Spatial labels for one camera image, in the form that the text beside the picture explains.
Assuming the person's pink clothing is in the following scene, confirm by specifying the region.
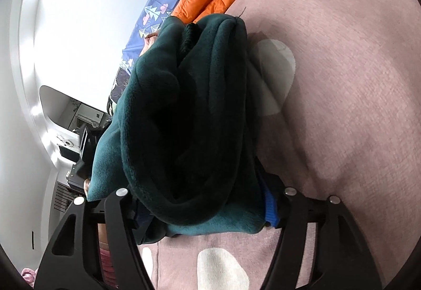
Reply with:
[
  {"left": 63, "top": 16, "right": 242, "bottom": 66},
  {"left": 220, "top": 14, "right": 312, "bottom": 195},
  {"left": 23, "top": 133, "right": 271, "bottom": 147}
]
[{"left": 98, "top": 223, "right": 119, "bottom": 290}]

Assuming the dark printed cloth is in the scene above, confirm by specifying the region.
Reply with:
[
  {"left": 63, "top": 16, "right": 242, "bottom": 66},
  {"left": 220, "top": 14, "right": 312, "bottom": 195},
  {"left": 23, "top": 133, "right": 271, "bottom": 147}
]
[{"left": 110, "top": 66, "right": 132, "bottom": 106}]

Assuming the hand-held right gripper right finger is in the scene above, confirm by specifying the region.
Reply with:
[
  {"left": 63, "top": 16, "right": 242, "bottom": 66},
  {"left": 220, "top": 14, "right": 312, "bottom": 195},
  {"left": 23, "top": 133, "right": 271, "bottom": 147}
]
[{"left": 255, "top": 158, "right": 384, "bottom": 290}]

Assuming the pink fluffy slipper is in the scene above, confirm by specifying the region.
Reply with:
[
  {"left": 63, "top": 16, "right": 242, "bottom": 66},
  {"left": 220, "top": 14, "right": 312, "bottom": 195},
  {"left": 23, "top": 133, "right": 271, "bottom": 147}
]
[{"left": 21, "top": 269, "right": 36, "bottom": 288}]

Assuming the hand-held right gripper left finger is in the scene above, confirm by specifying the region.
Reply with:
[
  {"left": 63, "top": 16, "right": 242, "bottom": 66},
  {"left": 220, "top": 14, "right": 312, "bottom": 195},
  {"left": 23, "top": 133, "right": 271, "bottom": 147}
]
[{"left": 33, "top": 187, "right": 155, "bottom": 290}]

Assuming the dark green fleece sweater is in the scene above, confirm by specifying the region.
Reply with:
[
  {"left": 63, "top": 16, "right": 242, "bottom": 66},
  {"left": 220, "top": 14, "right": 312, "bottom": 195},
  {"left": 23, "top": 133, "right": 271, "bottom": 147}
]
[{"left": 87, "top": 13, "right": 280, "bottom": 236}]

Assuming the pink quilted jacket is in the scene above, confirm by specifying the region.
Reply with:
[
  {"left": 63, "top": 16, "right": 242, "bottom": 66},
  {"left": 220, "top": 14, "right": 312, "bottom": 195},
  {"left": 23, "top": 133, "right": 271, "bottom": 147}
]
[{"left": 141, "top": 34, "right": 160, "bottom": 57}]

